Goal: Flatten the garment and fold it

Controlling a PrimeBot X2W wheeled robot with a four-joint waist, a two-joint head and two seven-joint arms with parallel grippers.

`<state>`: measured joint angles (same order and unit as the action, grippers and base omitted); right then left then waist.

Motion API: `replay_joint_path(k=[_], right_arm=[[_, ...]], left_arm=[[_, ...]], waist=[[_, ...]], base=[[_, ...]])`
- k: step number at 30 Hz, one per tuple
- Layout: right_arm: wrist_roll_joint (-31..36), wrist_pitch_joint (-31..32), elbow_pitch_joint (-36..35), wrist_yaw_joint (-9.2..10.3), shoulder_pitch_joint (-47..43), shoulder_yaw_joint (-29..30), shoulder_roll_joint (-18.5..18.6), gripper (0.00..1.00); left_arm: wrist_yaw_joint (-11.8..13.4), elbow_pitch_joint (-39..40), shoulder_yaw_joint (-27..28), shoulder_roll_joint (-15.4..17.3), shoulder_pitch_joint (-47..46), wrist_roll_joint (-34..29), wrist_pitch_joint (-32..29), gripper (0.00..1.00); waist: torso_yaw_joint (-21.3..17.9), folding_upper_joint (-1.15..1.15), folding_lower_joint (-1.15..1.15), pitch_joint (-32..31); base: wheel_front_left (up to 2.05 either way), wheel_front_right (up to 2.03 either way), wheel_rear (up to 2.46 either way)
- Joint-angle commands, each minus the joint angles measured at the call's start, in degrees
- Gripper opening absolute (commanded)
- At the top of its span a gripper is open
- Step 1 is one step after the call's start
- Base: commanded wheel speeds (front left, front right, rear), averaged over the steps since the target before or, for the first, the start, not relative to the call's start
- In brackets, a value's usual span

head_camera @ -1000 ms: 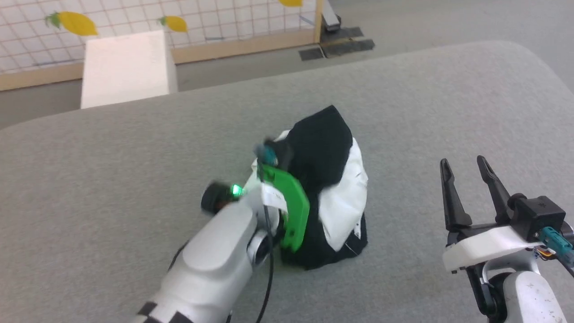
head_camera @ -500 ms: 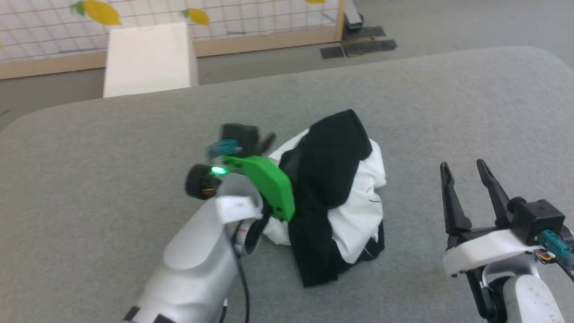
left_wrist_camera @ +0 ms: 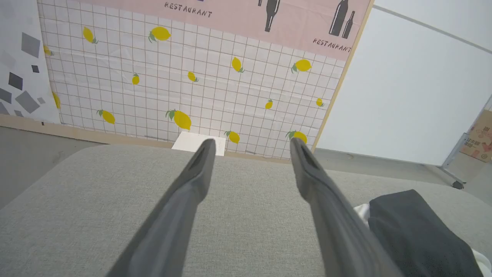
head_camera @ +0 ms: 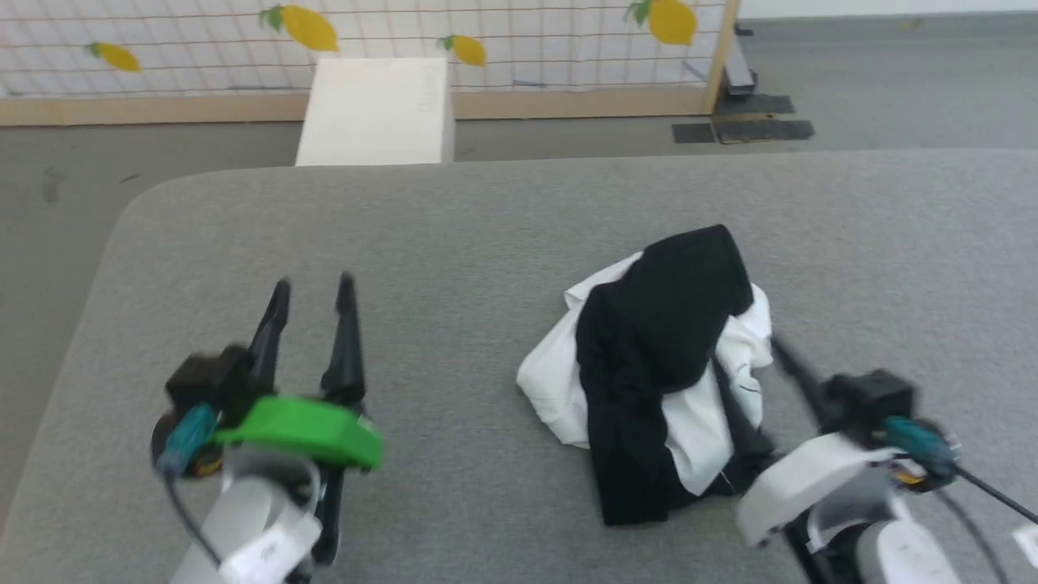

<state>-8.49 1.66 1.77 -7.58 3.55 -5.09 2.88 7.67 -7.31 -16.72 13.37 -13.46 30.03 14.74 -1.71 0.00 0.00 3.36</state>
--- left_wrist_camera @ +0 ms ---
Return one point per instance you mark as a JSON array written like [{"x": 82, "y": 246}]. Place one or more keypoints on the white partition panel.
[{"x": 403, "y": 96}]

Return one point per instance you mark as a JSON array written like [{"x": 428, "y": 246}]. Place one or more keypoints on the brown cardboard box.
[{"x": 480, "y": 140}]

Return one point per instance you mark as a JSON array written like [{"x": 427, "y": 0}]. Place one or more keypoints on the grey terrazzo print panel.
[{"x": 23, "y": 77}]

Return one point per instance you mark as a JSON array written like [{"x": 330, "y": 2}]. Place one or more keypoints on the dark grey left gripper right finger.
[{"x": 338, "y": 231}]

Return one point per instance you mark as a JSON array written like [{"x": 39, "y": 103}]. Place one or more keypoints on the black and white garment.
[{"x": 415, "y": 234}]

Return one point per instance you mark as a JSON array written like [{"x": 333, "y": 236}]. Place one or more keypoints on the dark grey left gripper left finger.
[{"x": 173, "y": 223}]

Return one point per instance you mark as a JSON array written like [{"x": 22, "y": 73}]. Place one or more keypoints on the small white box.
[{"x": 188, "y": 142}]

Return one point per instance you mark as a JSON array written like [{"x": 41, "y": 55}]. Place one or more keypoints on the lemon and restaurant print panel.
[{"x": 153, "y": 77}]

